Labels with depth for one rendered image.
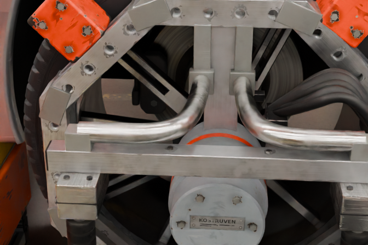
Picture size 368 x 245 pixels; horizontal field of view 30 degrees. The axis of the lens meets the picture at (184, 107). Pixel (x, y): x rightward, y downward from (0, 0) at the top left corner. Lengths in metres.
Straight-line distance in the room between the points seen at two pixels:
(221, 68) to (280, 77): 0.40
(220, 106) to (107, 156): 0.24
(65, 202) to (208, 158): 0.18
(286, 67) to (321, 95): 0.49
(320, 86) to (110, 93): 2.60
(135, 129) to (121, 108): 2.45
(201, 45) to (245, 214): 0.24
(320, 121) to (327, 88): 2.33
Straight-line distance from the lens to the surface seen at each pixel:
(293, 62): 1.37
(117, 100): 3.36
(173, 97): 1.12
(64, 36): 0.99
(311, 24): 0.96
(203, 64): 0.97
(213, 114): 1.02
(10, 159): 1.47
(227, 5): 0.95
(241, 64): 0.97
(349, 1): 0.96
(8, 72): 1.33
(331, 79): 0.90
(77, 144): 0.84
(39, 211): 2.54
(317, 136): 0.82
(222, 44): 0.97
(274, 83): 1.38
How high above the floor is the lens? 1.38
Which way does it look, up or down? 25 degrees down
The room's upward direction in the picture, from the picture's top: straight up
